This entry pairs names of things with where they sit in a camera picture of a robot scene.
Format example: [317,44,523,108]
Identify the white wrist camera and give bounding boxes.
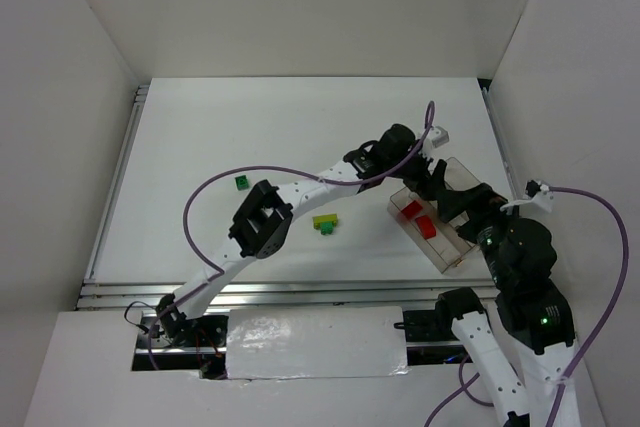
[423,126,450,150]
[500,179,554,213]

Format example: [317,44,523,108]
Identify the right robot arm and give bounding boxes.
[435,181,581,426]

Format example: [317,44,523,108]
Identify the purple cable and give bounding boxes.
[147,100,436,371]
[424,187,629,427]

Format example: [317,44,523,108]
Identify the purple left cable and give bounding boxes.
[147,100,436,371]

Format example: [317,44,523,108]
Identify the aluminium rail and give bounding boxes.
[83,84,150,283]
[480,85,518,198]
[76,280,498,310]

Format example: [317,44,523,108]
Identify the red lego brick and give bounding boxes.
[401,201,423,220]

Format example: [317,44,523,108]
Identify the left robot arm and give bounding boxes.
[156,124,449,345]

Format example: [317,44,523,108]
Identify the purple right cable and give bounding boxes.
[424,187,629,427]

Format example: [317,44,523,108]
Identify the small green square lego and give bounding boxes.
[234,175,250,191]

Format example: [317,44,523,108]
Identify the white glossy cover plate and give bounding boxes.
[225,306,409,380]

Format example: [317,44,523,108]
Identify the yellow-green long lego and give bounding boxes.
[312,214,339,230]

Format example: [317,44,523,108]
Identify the red lego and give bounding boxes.
[415,215,437,240]

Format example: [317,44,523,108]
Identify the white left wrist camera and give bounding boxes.
[423,126,450,150]

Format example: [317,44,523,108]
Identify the aluminium front rail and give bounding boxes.
[76,280,498,310]

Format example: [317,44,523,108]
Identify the aluminium right rail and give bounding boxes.
[480,85,518,198]

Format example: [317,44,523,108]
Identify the clear compartment container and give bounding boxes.
[387,187,477,273]

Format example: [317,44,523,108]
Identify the aluminium left rail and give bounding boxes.
[83,84,150,283]

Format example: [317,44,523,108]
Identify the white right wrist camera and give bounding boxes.
[500,179,554,213]

